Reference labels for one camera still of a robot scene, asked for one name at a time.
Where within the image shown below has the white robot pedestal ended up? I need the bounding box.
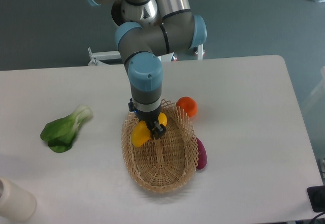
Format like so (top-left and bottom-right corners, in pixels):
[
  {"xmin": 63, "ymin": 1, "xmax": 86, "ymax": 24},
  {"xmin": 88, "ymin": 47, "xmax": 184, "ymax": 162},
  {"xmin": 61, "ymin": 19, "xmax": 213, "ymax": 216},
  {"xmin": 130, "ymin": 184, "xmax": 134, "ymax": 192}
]
[{"xmin": 87, "ymin": 44, "xmax": 205, "ymax": 66}]

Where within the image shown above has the woven wicker basket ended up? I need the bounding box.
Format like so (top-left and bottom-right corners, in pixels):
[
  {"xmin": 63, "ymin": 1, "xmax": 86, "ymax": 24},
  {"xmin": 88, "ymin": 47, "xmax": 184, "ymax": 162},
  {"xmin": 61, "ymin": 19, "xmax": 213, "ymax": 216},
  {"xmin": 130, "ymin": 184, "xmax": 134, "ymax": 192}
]
[{"xmin": 121, "ymin": 100, "xmax": 199, "ymax": 193}]

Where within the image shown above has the white cylinder bottle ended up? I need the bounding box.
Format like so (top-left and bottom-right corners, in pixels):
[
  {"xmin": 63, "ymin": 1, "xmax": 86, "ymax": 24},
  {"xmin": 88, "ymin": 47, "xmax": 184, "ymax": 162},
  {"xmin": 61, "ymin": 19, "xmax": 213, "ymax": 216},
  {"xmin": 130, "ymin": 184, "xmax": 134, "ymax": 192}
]
[{"xmin": 1, "ymin": 177, "xmax": 37, "ymax": 222}]

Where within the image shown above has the purple sweet potato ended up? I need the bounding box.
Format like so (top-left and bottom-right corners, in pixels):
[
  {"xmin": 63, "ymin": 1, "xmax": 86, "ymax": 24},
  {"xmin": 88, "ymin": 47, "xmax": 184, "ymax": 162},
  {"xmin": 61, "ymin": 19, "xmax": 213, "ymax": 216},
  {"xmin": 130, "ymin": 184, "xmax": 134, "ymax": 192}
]
[{"xmin": 196, "ymin": 138, "xmax": 207, "ymax": 170}]

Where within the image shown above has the orange fruit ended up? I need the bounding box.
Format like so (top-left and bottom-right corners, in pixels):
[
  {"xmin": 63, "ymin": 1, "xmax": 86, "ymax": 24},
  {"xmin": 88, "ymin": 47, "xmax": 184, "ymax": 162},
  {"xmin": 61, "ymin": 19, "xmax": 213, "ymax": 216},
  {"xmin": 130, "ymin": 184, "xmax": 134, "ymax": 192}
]
[{"xmin": 176, "ymin": 97, "xmax": 198, "ymax": 117}]

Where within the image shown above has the yellow mango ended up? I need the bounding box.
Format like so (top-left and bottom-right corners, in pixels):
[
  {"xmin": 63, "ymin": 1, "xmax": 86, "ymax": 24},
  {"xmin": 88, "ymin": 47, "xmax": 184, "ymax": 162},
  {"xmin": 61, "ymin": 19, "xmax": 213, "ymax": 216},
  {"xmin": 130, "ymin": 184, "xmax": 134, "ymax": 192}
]
[{"xmin": 131, "ymin": 112, "xmax": 168, "ymax": 147}]

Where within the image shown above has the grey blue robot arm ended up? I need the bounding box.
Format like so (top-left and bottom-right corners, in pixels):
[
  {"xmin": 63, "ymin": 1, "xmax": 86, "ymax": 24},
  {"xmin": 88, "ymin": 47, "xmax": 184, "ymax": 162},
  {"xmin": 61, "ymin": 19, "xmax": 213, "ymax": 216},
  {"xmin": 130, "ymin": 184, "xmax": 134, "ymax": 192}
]
[{"xmin": 88, "ymin": 0, "xmax": 207, "ymax": 139}]

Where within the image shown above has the black device at edge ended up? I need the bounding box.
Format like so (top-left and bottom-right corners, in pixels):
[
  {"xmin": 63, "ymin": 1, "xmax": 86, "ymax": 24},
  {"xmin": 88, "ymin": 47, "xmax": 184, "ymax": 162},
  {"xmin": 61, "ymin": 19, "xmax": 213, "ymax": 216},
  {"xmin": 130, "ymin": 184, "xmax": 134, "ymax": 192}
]
[{"xmin": 307, "ymin": 185, "xmax": 324, "ymax": 212}]

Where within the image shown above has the green bok choy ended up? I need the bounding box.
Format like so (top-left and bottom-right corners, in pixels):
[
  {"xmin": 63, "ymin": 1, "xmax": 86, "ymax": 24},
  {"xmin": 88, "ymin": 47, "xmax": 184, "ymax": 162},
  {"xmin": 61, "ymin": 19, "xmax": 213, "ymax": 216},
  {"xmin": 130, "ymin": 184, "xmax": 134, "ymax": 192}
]
[{"xmin": 40, "ymin": 105, "xmax": 92, "ymax": 153}]

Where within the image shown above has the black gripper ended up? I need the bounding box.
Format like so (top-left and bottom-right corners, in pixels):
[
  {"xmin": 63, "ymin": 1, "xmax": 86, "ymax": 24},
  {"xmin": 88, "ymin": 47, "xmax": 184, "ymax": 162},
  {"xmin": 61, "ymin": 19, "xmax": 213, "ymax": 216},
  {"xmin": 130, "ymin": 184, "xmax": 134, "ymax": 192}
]
[{"xmin": 128, "ymin": 98, "xmax": 166, "ymax": 139}]

